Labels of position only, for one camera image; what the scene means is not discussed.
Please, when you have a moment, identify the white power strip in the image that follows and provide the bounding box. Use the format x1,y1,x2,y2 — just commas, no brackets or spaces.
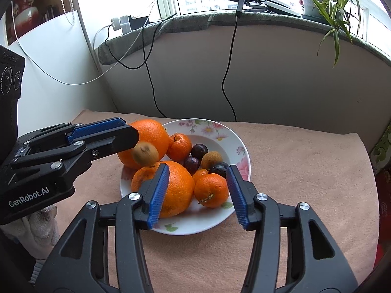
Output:
111,15,132,35

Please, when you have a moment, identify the white cabinet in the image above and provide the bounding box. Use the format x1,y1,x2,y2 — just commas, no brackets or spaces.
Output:
1,12,115,135

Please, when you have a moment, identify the large smooth orange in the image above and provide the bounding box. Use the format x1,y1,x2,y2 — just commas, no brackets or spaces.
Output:
117,119,170,170

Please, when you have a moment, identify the large rough orange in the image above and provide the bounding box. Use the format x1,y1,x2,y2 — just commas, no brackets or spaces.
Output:
130,161,195,218

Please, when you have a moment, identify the small mandarin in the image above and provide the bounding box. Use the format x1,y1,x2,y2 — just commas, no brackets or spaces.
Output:
194,173,229,208

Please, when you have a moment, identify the small kumquat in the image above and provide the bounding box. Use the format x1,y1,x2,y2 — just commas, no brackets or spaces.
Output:
192,169,209,183

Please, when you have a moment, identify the grey sill cloth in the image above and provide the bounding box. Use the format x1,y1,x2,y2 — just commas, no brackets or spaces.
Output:
97,11,391,66

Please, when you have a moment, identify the yellow longan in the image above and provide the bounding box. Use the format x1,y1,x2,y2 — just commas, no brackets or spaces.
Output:
201,151,223,170

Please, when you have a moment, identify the white cable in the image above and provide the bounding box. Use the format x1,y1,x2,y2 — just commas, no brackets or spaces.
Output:
10,0,164,86

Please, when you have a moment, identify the dark plum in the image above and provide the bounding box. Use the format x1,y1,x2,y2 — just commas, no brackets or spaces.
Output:
191,144,209,161

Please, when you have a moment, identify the black device on sill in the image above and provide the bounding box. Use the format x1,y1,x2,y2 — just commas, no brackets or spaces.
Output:
227,0,301,18

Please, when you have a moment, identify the red white jar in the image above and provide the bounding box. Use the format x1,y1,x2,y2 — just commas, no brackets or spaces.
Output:
6,0,40,44

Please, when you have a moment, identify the green snack bag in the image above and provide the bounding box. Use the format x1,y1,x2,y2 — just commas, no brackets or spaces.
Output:
370,124,391,175

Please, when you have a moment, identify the black cable left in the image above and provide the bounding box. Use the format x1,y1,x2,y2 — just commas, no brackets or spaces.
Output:
103,13,178,118

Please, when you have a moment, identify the potted spider plant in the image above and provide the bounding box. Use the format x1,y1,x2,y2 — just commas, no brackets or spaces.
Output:
303,0,363,65

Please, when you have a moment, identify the white gloved left hand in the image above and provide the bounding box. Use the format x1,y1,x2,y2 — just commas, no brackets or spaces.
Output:
1,205,60,260

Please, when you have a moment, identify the black cable right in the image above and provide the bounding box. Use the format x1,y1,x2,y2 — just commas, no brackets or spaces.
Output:
221,10,242,122

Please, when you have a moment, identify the black power adapter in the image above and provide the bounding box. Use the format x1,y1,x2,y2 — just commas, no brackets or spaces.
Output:
129,16,150,31

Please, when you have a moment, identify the floral white plate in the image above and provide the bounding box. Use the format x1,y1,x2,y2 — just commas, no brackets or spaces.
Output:
120,119,250,235

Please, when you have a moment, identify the mandarin with stem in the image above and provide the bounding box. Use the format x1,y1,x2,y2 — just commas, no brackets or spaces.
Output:
166,133,192,162

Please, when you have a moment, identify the black cable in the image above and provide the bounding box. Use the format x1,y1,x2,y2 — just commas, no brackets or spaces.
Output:
221,10,242,122
103,13,178,118

